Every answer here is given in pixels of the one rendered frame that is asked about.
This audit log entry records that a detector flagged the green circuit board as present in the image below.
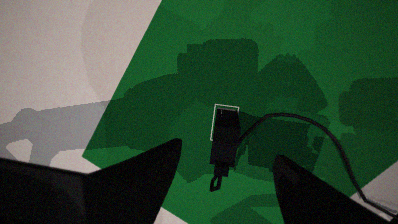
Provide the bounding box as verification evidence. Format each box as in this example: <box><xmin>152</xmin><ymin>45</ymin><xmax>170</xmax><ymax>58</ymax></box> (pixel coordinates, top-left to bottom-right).
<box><xmin>81</xmin><ymin>0</ymin><xmax>398</xmax><ymax>224</ymax></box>

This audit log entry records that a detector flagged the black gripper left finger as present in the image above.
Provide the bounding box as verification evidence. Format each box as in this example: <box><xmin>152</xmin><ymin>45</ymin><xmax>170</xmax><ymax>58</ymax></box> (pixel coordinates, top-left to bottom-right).
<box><xmin>0</xmin><ymin>138</ymin><xmax>182</xmax><ymax>224</ymax></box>

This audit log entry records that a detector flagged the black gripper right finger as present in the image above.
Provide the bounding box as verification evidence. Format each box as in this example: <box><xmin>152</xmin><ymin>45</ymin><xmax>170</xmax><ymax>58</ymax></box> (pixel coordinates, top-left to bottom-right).
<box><xmin>272</xmin><ymin>154</ymin><xmax>393</xmax><ymax>224</ymax></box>

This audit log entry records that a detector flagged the black cable with plug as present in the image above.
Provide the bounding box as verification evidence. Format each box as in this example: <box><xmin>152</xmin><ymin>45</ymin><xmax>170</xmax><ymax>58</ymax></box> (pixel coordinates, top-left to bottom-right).
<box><xmin>210</xmin><ymin>109</ymin><xmax>398</xmax><ymax>220</ymax></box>

